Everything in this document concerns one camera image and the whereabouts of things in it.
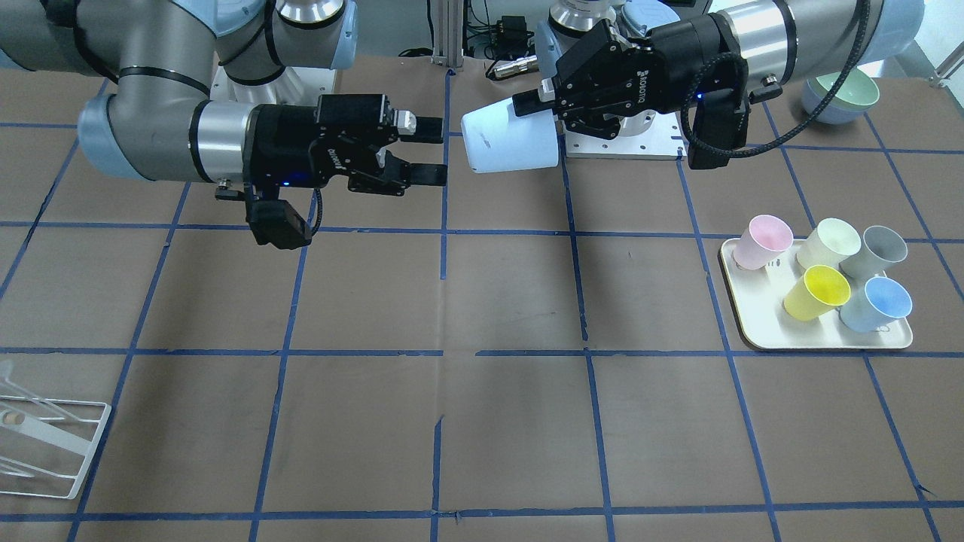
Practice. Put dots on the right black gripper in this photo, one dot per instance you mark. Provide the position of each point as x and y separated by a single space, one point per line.
285 147

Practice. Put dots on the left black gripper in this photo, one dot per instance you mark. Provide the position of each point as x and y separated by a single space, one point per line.
681 51

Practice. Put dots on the light blue cup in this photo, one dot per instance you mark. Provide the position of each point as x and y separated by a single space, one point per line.
497 140

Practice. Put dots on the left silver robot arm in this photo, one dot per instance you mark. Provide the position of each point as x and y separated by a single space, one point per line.
785 41

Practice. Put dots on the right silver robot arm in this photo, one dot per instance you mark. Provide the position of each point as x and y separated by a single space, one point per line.
207 91

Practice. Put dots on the pink cup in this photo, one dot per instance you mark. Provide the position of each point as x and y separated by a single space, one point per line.
765 238

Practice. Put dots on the pale green cup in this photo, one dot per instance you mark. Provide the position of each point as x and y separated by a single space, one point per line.
832 242

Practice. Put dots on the yellow cup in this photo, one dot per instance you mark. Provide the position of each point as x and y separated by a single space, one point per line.
821 289

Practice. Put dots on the grey cup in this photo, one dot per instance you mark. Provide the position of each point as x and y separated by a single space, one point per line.
882 248

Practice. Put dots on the cream plastic tray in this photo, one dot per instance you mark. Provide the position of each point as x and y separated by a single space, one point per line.
757 301

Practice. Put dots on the green bowl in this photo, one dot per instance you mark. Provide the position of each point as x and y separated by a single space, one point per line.
859 92

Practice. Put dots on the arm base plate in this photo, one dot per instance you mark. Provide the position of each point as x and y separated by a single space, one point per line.
298 85
648 136

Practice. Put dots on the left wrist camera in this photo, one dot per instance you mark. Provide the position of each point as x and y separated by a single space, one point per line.
721 119

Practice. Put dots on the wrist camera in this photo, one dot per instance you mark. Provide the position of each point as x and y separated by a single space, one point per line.
275 222
721 119

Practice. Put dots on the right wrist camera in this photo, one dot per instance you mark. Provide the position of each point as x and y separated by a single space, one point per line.
275 222

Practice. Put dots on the aluminium frame post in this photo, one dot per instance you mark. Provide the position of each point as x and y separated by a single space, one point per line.
448 30

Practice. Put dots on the white wire cup rack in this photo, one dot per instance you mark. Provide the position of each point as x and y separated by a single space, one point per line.
48 444

